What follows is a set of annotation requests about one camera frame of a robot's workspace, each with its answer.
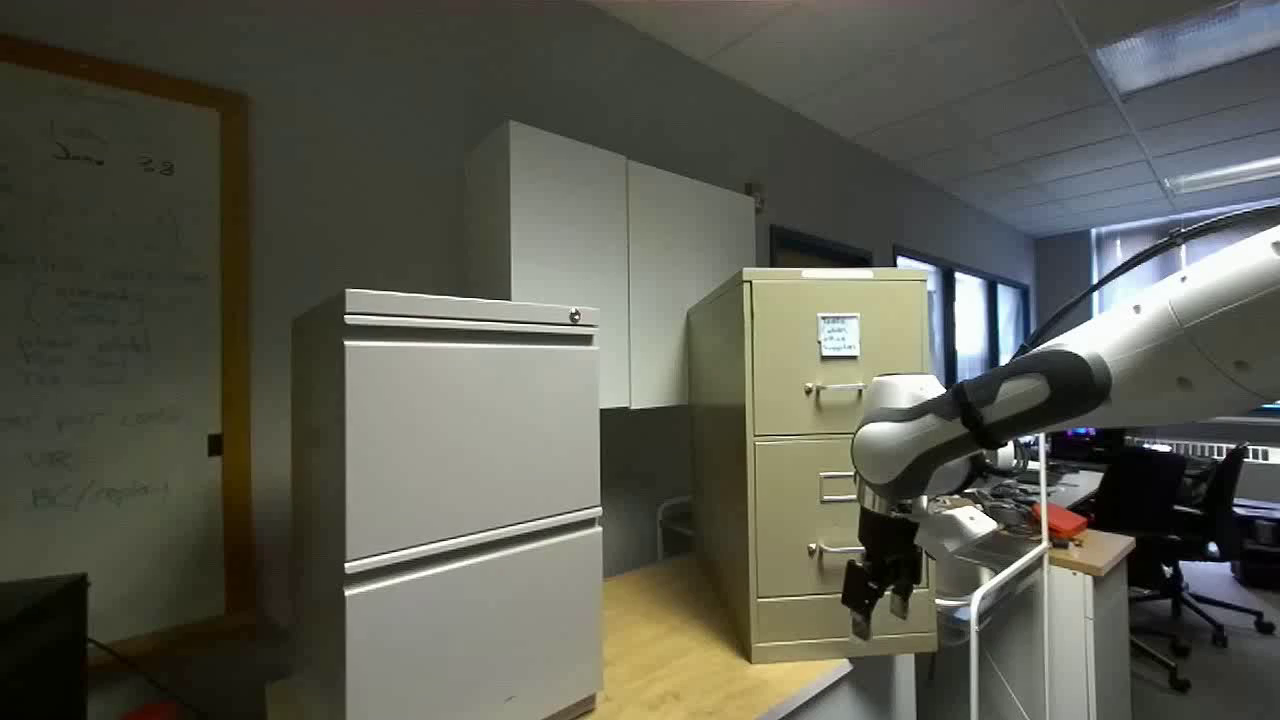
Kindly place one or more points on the grey lateral filing cabinet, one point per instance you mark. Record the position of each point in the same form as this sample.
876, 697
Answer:
444, 509

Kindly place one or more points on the beige filing cabinet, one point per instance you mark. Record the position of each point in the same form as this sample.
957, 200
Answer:
725, 432

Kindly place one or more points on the white paper label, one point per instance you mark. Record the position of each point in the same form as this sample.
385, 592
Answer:
838, 335

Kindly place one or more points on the black box lower left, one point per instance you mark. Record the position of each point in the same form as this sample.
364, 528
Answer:
44, 651

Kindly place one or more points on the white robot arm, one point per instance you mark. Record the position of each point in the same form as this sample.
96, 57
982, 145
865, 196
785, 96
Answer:
1192, 347

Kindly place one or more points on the silver label holder frame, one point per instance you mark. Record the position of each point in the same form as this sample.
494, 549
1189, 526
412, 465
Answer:
838, 490

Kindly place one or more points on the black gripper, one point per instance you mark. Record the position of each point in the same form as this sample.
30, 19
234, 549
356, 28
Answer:
891, 562

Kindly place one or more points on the beige top cabinet drawer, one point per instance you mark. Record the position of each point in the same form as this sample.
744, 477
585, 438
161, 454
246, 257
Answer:
795, 384

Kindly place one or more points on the white wall cabinet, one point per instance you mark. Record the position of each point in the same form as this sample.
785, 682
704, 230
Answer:
565, 220

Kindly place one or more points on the black office chair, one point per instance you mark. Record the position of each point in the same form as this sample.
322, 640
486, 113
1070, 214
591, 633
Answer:
1178, 509

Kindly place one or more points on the wood framed whiteboard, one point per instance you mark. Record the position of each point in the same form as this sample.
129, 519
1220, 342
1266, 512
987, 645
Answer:
124, 392

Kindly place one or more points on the silver bottom drawer handle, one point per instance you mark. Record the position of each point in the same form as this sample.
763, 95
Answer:
823, 549

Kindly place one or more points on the red object on desk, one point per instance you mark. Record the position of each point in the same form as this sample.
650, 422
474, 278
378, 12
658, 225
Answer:
1062, 526

